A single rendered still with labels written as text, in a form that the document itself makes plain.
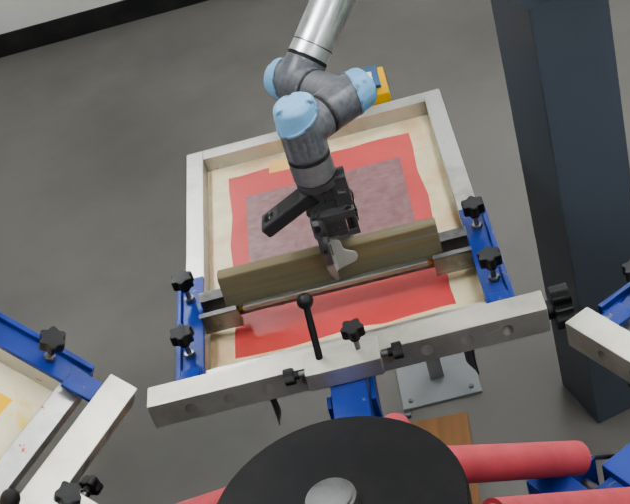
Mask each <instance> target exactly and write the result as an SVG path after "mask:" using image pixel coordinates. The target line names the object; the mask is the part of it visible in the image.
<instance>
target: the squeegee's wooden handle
mask: <svg viewBox="0 0 630 504"><path fill-rule="evenodd" d="M340 241H341V244H342V247H343V248H344V249H348V250H354V251H356V252H357V254H358V258H357V260H356V261H355V262H353V263H351V264H349V265H347V266H345V267H343V268H341V269H340V270H338V273H339V277H340V278H344V277H349V276H353V275H357V274H361V273H365V272H369V271H373V270H377V269H381V268H385V267H389V266H393V265H397V264H401V263H405V262H409V261H413V260H417V259H421V258H425V257H427V260H428V261H431V260H433V258H432V255H436V254H440V253H443V251H442V247H441V242H440V238H439V234H438V230H437V225H436V222H435V218H434V217H430V218H426V219H422V220H418V221H414V222H410V223H406V224H402V225H398V226H394V227H390V228H386V229H382V230H378V231H374V232H370V233H366V234H362V235H358V236H354V237H350V238H346V239H342V240H340ZM332 280H335V279H334V278H333V277H332V276H331V275H330V274H329V272H328V270H327V267H326V265H325V263H324V260H323V257H322V254H321V251H320V248H319V245H318V246H314V247H310V248H306V249H302V250H298V251H294V252H290V253H286V254H282V255H278V256H274V257H270V258H266V259H262V260H258V261H254V262H250V263H246V264H242V265H238V266H234V267H230V268H226V269H222V270H218V271H217V281H218V284H219V286H220V289H221V292H222V295H223V297H224V300H225V303H226V306H227V307H231V306H235V305H236V306H237V307H238V308H241V307H243V302H247V301H251V300H255V299H259V298H263V297H268V296H272V295H276V294H280V293H284V292H288V291H292V290H296V289H300V288H304V287H308V286H312V285H316V284H320V283H324V282H328V281H332Z"/></svg>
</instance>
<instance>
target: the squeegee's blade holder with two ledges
mask: <svg viewBox="0 0 630 504"><path fill-rule="evenodd" d="M428 265H429V264H428V260H427V257H425V258H421V259H417V260H413V261H409V262H405V263H401V264H397V265H393V266H389V267H385V268H381V269H377V270H373V271H369V272H365V273H361V274H357V275H353V276H349V277H344V278H340V280H339V281H337V280H332V281H328V282H324V283H320V284H316V285H312V286H308V287H304V288H300V289H296V290H292V291H288V292H284V293H280V294H276V295H272V296H268V297H263V298H259V299H255V300H251V301H247V302H243V309H244V311H246V310H250V309H254V308H258V307H262V306H266V305H270V304H274V303H278V302H282V301H286V300H291V299H295V298H297V297H298V295H300V294H301V293H308V294H310V295H311V294H315V293H319V292H323V291H327V290H331V289H335V288H339V287H343V286H347V285H351V284H355V283H360V282H364V281H368V280H372V279H376V278H380V277H384V276H388V275H392V274H396V273H400V272H404V271H408V270H412V269H416V268H420V267H424V266H428Z"/></svg>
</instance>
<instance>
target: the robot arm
mask: <svg viewBox="0 0 630 504"><path fill-rule="evenodd" d="M354 2H355V0H309V2H308V5H307V7H306V9H305V12H304V14H303V16H302V19H301V21H300V23H299V25H298V28H297V30H296V32H295V35H294V37H293V39H292V42H291V44H290V46H289V49H288V51H287V53H286V56H285V58H277V59H275V60H273V61H272V63H271V64H270V65H268V66H267V68H266V70H265V73H264V86H265V89H266V91H267V92H268V93H269V94H270V95H271V96H272V97H273V98H276V99H278V101H277V102H276V104H275V105H274V108H273V116H274V121H275V125H276V131H277V134H278V135H279V137H280V140H281V143H282V146H283V149H284V152H285V155H286V158H287V161H288V165H289V168H290V171H291V174H292V177H293V180H294V182H295V184H296V186H297V189H296V190H295V191H293V192H292V193H291V194H289V195H288V196H287V197H286V198H284V199H283V200H282V201H280V202H279V203H278V204H277V205H275V206H274V207H273V208H271V209H270V210H269V211H268V212H266V213H265V214H264V215H263V216H262V232H263V233H264V234H266V235H267V236H268V237H272V236H274V235H275V234H276V233H278V232H279V231H280V230H282V229H283V228H284V227H285V226H287V225H288V224H289V223H291V222H292V221H293V220H295V219H296V218H297V217H298V216H300V215H301V214H302V213H304V212H305V211H306V214H307V216H308V217H309V220H310V224H311V228H312V231H313V234H314V237H315V239H316V240H317V241H318V244H319V248H320V251H321V254H322V257H323V260H324V263H325V265H326V267H327V270H328V272H329V274H330V275H331V276H332V277H333V278H334V279H335V280H337V281H339V280H340V277H339V273H338V270H340V269H341V268H343V267H345V266H347V265H349V264H351V263H353V262H355V261H356V260H357V258H358V254H357V252H356V251H354V250H348V249H344V248H343V247H342V244H341V241H340V240H342V239H346V238H350V237H354V234H357V233H361V231H360V227H359V224H358V221H359V215H358V211H357V207H356V205H355V200H354V194H353V191H352V190H351V189H350V187H349V186H348V183H347V179H346V175H345V171H344V167H343V166H339V167H335V166H334V162H333V159H332V156H331V152H330V149H329V145H328V142H327V138H329V137H330V136H331V135H333V134H334V133H336V132H337V131H338V130H340V129H341V128H343V127H344V126H345V125H347V124H348V123H350V122H351V121H353V120H354V119H355V118H357V117H358V116H360V115H363V114H364V112H365V111H366V110H367V109H369V108H370V107H371V106H372V105H374V104H375V102H376V100H377V90H376V86H375V84H374V82H373V80H372V79H371V77H370V76H369V75H368V74H367V73H366V72H365V71H363V70H362V69H359V68H352V69H350V70H348V71H344V72H343V73H342V75H340V76H337V75H334V74H331V73H328V72H325V69H326V67H327V64H328V62H329V60H330V57H331V55H332V53H333V50H334V48H335V46H336V43H337V41H338V39H339V37H340V34H341V32H342V30H343V27H344V25H345V23H346V21H347V18H348V16H349V14H350V11H351V9H352V7H353V5H354ZM351 191H352V192H351ZM346 220H347V222H346ZM347 223H348V226H347ZM330 245H331V247H332V250H333V253H332V251H331V247H330Z"/></svg>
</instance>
